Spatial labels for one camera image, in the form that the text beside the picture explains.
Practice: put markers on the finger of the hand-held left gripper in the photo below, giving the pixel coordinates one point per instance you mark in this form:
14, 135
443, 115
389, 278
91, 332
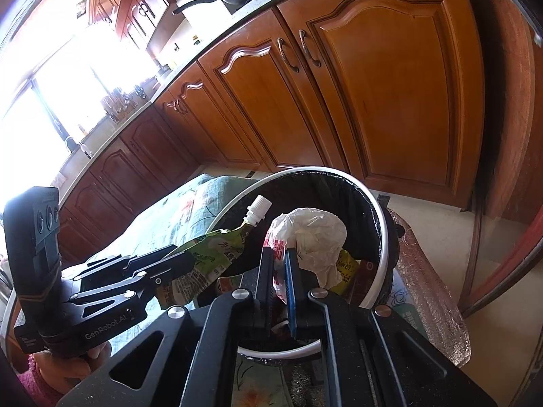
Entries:
127, 263
178, 263

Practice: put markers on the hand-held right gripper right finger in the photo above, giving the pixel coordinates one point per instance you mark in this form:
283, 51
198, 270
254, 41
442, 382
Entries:
292, 292

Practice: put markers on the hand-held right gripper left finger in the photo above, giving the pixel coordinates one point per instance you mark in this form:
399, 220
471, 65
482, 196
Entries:
267, 288

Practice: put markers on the green spout pouch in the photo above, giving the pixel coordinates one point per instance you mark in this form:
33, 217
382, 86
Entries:
220, 246

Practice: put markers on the white plastic bag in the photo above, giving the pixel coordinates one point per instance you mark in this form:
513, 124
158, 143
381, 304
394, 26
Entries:
314, 233

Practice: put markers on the white round trash bin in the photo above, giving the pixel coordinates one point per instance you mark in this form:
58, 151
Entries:
314, 170

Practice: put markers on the person's left forearm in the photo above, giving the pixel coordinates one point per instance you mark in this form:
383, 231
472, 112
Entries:
36, 377

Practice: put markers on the person's left hand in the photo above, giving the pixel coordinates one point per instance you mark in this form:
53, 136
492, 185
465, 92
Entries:
68, 369

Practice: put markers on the green printed blanket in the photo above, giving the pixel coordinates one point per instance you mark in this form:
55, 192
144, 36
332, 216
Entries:
178, 216

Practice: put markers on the yellow wrapper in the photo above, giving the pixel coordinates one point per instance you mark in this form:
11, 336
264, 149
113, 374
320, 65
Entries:
350, 269

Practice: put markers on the black bin liner bag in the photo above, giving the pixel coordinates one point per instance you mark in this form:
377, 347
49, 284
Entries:
339, 195

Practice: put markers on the green printed leaflet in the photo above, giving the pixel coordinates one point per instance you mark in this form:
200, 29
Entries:
411, 318

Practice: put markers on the knife block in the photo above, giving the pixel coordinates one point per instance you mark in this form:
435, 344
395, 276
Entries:
114, 104

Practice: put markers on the bright window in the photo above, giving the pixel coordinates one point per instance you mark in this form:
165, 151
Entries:
63, 101

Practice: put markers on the wooden lower kitchen cabinets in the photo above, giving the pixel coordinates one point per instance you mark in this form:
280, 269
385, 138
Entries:
382, 93

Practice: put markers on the wooden kitchen cabinets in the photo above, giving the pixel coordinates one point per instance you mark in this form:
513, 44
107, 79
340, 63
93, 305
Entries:
140, 4
382, 93

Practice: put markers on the wooden upper kitchen cabinets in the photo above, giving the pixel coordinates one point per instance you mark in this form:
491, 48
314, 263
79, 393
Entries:
140, 4

